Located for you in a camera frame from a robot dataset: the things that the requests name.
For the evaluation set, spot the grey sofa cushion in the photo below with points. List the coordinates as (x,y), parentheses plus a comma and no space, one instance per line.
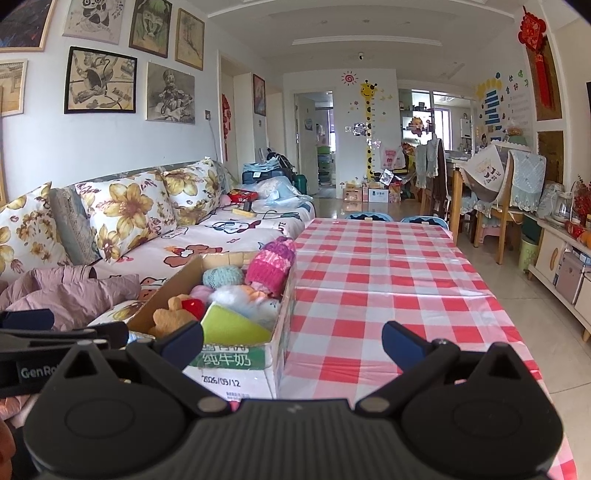
(74,226)

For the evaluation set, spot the dark blue bag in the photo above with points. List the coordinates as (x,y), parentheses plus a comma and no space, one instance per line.
(263,175)

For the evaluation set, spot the dark painting wooden frame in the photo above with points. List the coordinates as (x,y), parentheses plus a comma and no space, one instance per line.
(23,23)

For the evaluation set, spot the pale framed building drawing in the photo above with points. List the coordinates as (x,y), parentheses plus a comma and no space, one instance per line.
(11,87)

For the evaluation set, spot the panda drawing picture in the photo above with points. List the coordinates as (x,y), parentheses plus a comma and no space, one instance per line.
(94,16)

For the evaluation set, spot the tan bear plush toy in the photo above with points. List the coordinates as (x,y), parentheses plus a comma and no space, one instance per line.
(168,318)

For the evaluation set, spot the white pink plastic bag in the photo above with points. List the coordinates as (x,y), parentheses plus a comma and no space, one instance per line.
(390,157)

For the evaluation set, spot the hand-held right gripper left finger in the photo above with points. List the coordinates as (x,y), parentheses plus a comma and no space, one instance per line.
(184,344)

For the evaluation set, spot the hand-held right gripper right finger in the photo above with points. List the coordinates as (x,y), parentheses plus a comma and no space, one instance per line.
(401,346)

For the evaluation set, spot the white low cabinet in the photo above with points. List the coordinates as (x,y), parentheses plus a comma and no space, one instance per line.
(549,263)

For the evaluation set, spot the floral sofa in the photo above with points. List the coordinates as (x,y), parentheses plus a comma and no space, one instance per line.
(184,240)

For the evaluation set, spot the giraffe height chart sticker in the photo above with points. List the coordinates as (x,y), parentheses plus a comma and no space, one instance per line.
(368,92)

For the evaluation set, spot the light blue plastic bag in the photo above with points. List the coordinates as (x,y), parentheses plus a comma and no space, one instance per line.
(277,189)

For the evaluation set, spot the sun wall sticker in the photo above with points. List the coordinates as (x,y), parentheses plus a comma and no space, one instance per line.
(349,78)

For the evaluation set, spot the green printed cardboard box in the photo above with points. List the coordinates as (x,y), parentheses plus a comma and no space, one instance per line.
(258,364)

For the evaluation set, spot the green square pad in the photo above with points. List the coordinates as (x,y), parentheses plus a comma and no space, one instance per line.
(235,325)

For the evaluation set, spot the blue lace chair cover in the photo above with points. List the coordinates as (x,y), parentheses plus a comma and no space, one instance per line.
(526,177)

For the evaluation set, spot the grey cabinet box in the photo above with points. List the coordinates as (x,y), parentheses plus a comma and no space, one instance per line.
(570,277)

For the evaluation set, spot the wooden chair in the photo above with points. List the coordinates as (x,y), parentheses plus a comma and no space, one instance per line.
(501,230)

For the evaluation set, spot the brown cardboard floor box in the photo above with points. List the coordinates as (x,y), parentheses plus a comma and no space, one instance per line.
(353,191)

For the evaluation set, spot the red checkered tablecloth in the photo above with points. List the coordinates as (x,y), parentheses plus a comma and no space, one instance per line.
(392,286)

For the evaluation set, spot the red box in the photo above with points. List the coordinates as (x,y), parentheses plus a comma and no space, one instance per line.
(242,196)

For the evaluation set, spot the brown framed figure drawing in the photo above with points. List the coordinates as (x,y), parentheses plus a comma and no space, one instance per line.
(189,37)

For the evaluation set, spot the yellow power strip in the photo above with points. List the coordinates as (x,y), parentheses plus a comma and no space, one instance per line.
(242,212)

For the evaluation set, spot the grey duck sketch picture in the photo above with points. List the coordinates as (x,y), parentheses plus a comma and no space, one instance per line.
(171,92)

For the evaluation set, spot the pink striped knit hat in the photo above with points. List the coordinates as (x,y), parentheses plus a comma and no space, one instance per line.
(272,265)

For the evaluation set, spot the green suitcase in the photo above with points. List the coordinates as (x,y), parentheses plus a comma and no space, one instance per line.
(300,182)

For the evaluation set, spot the blue stool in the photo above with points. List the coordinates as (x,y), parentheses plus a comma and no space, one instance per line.
(369,216)
(422,220)

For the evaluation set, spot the white cardboard floor box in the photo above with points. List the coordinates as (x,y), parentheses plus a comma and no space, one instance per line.
(376,194)

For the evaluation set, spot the dark brown garment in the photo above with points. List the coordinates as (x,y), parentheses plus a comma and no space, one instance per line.
(442,175)

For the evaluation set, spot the floral sofa cushion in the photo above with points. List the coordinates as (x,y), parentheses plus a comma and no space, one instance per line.
(129,212)
(25,230)
(191,189)

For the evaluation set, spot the teal knit hat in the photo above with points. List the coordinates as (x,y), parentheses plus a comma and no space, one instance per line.
(223,277)

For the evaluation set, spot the glass kettle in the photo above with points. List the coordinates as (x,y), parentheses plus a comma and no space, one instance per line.
(561,205)

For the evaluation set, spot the black television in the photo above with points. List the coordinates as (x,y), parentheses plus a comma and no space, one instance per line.
(588,110)

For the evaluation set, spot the white fluffy plush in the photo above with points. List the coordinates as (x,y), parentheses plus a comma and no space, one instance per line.
(231,294)

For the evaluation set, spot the blue yellow wall sticker chart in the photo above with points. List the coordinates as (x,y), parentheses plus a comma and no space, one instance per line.
(493,106)

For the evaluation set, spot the person's left hand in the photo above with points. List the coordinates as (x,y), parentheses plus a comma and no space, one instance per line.
(5,438)

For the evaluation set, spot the light green waste bin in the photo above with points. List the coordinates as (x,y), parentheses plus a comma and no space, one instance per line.
(528,254)

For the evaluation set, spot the blue white fluffy toy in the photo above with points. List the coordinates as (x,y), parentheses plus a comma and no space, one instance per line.
(263,311)

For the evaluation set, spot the light blue hanging cloth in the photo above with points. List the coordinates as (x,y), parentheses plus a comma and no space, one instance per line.
(427,159)

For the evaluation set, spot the framed picture beside door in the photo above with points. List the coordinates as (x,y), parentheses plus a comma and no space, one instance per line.
(258,94)

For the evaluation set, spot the white wall water heater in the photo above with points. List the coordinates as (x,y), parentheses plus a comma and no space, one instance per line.
(466,127)

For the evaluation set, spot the red knot wall ornament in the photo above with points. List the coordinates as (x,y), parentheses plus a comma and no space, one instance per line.
(533,32)

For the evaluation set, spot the pink plush hat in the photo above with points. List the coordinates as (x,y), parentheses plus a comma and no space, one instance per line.
(202,292)

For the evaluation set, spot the stacked green plastic bins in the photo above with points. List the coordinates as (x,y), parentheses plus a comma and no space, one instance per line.
(324,161)

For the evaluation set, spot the black framed robot drawing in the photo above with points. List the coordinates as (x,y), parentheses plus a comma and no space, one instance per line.
(99,78)

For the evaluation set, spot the pile of oranges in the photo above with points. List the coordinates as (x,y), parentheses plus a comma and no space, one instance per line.
(586,237)

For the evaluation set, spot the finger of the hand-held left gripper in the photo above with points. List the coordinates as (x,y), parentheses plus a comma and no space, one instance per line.
(27,318)
(92,334)

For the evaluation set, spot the dark framed green drawing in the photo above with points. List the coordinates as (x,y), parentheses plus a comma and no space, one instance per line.
(150,27)

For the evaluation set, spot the red paper wall decoration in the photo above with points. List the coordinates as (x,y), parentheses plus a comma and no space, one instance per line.
(226,120)

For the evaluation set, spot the red flower decoration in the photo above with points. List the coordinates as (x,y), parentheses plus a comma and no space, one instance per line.
(582,198)

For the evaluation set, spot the pink jacket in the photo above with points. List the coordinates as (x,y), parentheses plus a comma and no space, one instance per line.
(69,290)

